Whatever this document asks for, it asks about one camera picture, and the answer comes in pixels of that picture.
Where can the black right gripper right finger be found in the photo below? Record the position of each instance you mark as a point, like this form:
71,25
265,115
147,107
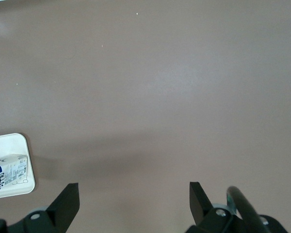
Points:
198,206

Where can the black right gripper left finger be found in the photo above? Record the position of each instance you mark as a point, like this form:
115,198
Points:
63,208

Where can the blue and white milk carton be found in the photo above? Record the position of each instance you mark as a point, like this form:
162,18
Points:
9,172

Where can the cream tray with bear print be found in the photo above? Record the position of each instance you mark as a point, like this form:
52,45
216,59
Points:
12,143

